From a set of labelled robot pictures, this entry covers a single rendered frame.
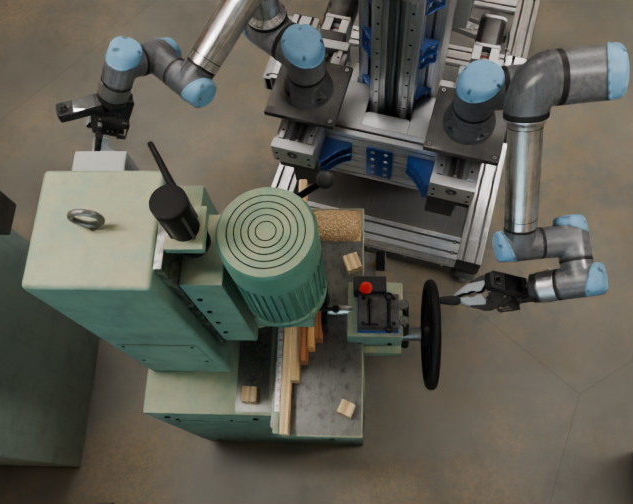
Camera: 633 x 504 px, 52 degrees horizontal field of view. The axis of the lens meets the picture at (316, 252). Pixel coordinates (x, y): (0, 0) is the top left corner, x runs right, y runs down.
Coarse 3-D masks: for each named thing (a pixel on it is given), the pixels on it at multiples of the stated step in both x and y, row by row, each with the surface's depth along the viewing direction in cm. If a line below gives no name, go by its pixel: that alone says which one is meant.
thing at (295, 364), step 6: (300, 180) 176; (306, 180) 176; (300, 186) 175; (306, 186) 175; (306, 198) 175; (294, 330) 161; (294, 336) 160; (294, 342) 160; (294, 348) 159; (294, 354) 159; (294, 360) 158; (294, 366) 158; (300, 366) 161; (294, 372) 157; (294, 378) 157
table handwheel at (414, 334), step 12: (432, 288) 164; (432, 300) 161; (432, 312) 159; (432, 324) 158; (408, 336) 170; (420, 336) 170; (432, 336) 158; (432, 348) 158; (432, 360) 158; (432, 372) 160; (432, 384) 163
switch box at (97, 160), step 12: (84, 156) 120; (96, 156) 120; (108, 156) 120; (120, 156) 119; (72, 168) 119; (84, 168) 119; (96, 168) 119; (108, 168) 119; (120, 168) 119; (132, 168) 123
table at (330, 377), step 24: (336, 264) 171; (336, 288) 168; (336, 336) 164; (312, 360) 162; (336, 360) 162; (360, 360) 161; (312, 384) 160; (336, 384) 160; (360, 384) 159; (312, 408) 158; (336, 408) 157; (360, 408) 157; (312, 432) 156; (336, 432) 155; (360, 432) 155
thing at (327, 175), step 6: (318, 174) 121; (324, 174) 120; (330, 174) 120; (318, 180) 120; (324, 180) 120; (330, 180) 120; (312, 186) 124; (318, 186) 123; (324, 186) 121; (330, 186) 121; (300, 192) 127; (306, 192) 126
